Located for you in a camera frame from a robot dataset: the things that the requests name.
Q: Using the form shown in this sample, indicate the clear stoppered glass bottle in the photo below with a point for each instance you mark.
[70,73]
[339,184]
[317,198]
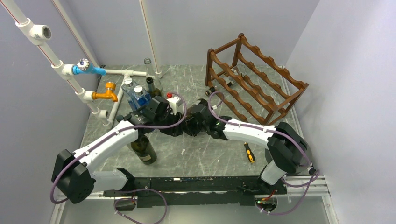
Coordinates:
[128,88]

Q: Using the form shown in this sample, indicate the blue tap valve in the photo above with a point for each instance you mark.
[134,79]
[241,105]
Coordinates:
[84,66]

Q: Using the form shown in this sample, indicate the clear tall empty bottle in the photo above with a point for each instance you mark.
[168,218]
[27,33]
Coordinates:
[150,70]

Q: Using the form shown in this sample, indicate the blue square bottle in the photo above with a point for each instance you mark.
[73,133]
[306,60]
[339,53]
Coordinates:
[140,97]

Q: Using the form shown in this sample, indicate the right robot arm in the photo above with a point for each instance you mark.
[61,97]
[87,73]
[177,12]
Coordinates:
[288,150]

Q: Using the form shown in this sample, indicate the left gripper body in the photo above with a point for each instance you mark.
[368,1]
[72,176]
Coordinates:
[171,119]

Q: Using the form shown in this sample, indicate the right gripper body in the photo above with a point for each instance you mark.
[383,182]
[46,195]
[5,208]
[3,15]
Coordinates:
[194,127]

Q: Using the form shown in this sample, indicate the dark green wine bottle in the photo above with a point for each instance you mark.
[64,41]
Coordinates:
[152,89]

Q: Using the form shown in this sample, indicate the wooden wine rack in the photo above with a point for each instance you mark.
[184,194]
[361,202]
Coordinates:
[268,94]

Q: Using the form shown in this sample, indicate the labelled dark wine bottle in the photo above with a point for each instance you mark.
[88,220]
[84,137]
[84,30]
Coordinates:
[203,102]

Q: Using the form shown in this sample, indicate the yellow black screwdriver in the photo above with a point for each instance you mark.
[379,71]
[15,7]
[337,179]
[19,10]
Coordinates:
[249,153]

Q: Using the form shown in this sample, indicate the white pvc pipe frame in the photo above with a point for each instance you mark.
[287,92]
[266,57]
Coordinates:
[39,35]

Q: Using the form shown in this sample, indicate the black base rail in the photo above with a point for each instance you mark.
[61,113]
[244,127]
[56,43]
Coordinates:
[153,191]

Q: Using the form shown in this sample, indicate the orange brass tap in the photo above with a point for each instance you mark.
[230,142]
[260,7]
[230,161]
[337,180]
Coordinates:
[108,94]

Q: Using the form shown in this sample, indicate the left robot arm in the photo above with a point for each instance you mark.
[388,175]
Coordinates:
[75,177]

